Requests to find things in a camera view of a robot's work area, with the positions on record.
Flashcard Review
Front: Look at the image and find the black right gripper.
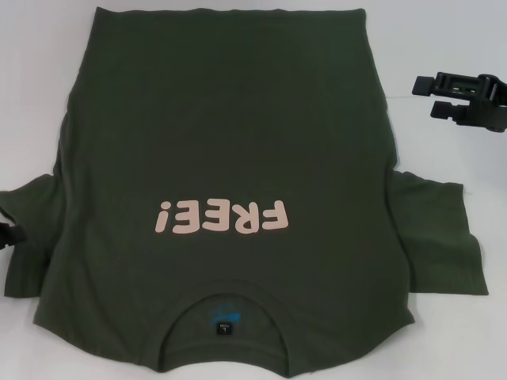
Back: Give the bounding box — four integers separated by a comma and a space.
411, 70, 507, 132

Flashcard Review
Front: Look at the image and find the dark green FREE print T-shirt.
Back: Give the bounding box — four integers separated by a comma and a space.
0, 6, 489, 380

